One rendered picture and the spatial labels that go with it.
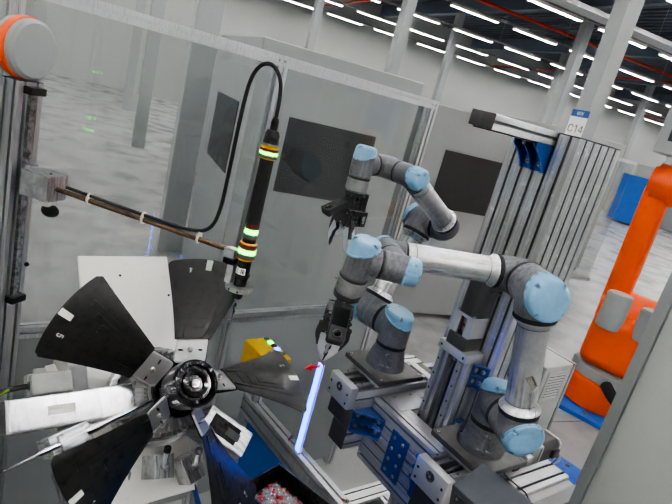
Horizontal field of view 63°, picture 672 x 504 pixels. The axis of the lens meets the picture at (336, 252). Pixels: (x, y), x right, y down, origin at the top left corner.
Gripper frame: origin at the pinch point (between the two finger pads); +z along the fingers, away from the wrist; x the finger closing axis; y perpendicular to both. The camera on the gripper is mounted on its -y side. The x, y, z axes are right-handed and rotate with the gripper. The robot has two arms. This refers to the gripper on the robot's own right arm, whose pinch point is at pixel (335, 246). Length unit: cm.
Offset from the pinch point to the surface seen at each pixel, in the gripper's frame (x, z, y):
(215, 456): -39, 42, -56
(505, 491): -90, 23, -14
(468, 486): -85, 25, -19
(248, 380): -27, 30, -42
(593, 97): 243, -125, 580
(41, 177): 22, -9, -88
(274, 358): -18.5, 29.4, -28.9
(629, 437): -71, 58, 129
